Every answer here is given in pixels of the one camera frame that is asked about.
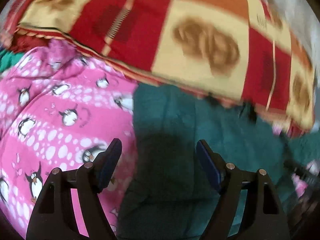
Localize dark green puffer jacket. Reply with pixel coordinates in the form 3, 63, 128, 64
116, 85, 319, 239

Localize green purple clothes pile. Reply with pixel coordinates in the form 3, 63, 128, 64
0, 49, 24, 73

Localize pink penguin quilt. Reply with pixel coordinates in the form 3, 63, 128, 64
1, 39, 138, 236

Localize red cream rose blanket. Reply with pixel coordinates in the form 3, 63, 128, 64
1, 0, 315, 136

